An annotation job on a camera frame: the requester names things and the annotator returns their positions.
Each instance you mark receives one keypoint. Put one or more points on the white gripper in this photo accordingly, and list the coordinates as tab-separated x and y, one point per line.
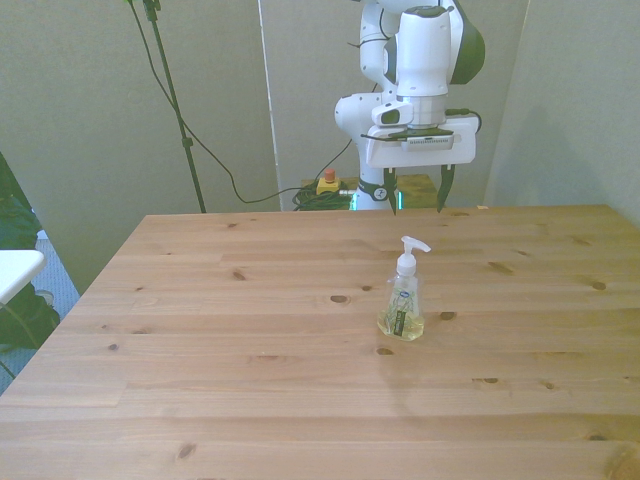
425	150

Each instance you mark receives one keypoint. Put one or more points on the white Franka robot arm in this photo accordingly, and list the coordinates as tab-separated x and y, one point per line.
422	55

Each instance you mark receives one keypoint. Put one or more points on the clear sanitizer pump bottle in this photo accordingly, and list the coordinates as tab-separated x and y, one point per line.
401	305

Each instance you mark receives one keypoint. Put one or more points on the yellow emergency stop button box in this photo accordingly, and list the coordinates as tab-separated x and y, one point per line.
329	184

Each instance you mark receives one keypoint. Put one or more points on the white side table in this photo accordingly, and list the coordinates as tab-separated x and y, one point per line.
17	272

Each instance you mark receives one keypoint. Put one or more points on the black camera stand pole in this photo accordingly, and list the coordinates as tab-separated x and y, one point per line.
176	107

